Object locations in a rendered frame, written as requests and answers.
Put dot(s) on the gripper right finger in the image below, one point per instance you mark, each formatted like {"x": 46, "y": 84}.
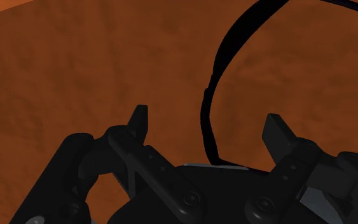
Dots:
{"x": 285, "y": 145}

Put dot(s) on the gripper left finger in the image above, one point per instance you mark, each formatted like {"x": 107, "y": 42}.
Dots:
{"x": 126, "y": 145}

